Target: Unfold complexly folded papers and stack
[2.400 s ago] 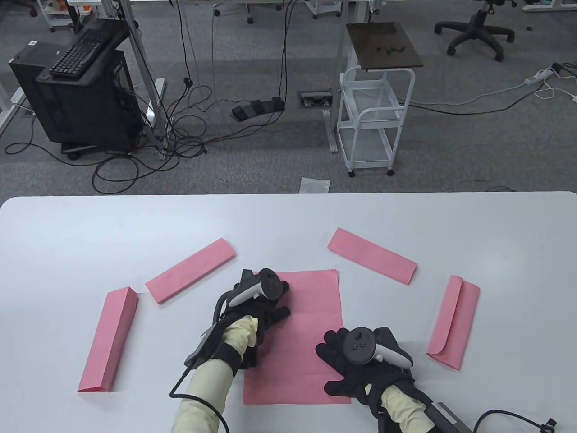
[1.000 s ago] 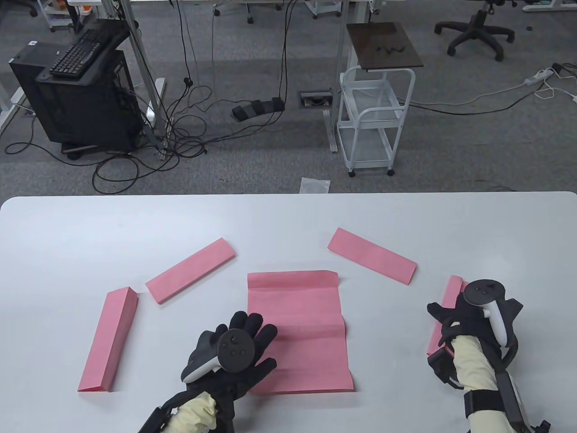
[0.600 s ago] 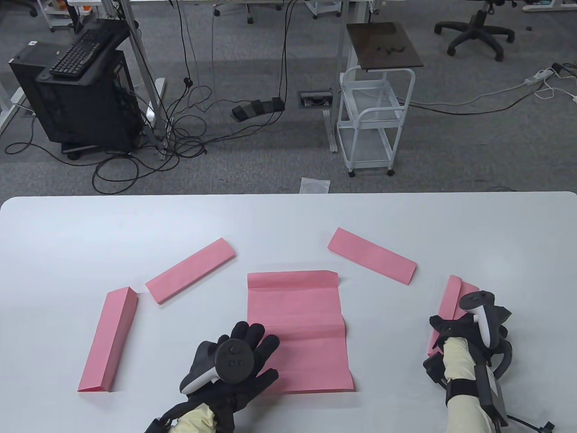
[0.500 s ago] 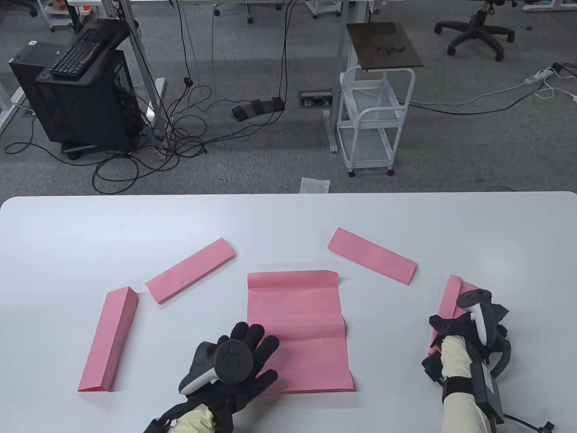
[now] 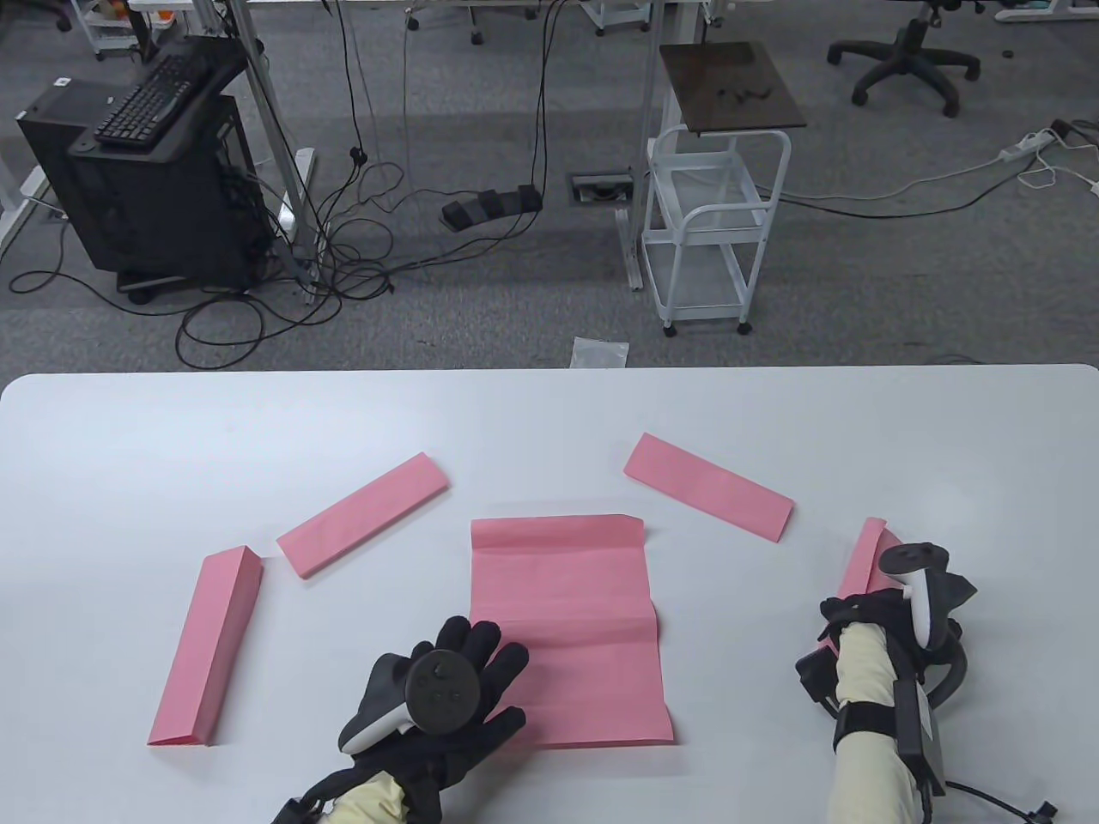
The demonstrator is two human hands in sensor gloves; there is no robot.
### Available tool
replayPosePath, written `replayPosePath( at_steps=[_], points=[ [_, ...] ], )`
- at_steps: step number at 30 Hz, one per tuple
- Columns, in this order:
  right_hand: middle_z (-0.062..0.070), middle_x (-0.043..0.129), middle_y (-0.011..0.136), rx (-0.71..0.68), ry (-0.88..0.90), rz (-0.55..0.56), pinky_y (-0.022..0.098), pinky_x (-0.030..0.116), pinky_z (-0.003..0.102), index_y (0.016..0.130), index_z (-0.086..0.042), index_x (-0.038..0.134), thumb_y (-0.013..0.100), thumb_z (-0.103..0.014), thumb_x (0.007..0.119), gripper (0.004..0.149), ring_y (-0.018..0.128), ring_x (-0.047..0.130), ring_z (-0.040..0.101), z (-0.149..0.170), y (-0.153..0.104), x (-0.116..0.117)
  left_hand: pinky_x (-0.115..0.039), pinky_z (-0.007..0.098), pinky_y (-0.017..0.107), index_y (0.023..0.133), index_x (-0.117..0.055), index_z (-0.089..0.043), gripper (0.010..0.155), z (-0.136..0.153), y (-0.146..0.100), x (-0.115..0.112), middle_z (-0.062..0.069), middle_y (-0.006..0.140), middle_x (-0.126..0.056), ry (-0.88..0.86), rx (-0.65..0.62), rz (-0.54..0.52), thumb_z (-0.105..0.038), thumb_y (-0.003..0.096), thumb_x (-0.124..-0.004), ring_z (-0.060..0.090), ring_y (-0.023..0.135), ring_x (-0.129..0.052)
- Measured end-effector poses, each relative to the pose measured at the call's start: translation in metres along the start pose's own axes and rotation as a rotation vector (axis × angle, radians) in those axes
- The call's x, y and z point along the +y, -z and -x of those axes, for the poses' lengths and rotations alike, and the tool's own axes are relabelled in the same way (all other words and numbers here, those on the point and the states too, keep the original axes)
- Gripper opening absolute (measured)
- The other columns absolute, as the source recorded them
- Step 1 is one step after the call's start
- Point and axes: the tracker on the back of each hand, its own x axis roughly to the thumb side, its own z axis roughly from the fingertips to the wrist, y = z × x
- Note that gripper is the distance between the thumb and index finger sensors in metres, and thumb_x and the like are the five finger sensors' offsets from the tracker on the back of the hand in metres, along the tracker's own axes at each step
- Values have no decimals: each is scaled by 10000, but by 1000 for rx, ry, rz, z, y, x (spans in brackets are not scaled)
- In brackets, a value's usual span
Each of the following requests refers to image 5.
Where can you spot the white utility trolley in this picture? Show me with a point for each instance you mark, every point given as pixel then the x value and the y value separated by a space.
pixel 695 275

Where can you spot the pink paper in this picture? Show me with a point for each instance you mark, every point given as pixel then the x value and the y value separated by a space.
pixel 867 558
pixel 206 644
pixel 361 515
pixel 567 601
pixel 704 485

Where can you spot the black foot pedal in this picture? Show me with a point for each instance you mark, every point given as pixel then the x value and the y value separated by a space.
pixel 489 206

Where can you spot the white trolley base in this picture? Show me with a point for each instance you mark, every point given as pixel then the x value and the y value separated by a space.
pixel 614 13

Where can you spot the brown wooden board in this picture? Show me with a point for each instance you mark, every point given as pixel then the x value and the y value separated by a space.
pixel 704 112

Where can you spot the person's right forearm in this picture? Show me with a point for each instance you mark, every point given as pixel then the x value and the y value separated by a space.
pixel 863 678

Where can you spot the person's left forearm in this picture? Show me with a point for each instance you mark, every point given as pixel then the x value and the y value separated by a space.
pixel 369 802

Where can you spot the black keyboard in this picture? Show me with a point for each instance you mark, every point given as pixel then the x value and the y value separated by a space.
pixel 146 103

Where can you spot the person's left hand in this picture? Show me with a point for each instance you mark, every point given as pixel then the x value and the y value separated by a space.
pixel 468 755

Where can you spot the black computer tower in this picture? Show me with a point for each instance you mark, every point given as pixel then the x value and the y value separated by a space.
pixel 154 215

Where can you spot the person's right hand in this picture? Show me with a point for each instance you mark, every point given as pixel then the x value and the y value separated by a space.
pixel 867 608

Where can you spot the grey desk leg frame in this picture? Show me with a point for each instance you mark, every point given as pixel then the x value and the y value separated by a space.
pixel 266 112

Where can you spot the black chair caster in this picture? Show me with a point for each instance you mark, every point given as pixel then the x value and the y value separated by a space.
pixel 51 13

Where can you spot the white shelf cart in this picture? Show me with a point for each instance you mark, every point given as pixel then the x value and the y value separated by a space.
pixel 103 34

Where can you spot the black office chair base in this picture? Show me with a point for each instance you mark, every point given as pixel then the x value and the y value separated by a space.
pixel 906 56

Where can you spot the black and white controller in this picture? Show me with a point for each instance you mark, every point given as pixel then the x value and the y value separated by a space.
pixel 442 691
pixel 919 609

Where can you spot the white desk foot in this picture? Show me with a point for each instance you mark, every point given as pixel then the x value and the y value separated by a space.
pixel 17 215
pixel 1047 10

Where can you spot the clear plastic bag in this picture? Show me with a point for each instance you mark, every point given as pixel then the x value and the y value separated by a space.
pixel 601 354

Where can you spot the black power adapter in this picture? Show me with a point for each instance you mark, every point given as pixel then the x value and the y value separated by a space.
pixel 1062 129

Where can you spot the white power strip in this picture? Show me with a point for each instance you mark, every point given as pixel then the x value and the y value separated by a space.
pixel 1026 146

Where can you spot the metal floor socket box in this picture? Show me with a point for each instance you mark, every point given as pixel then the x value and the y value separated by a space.
pixel 601 189

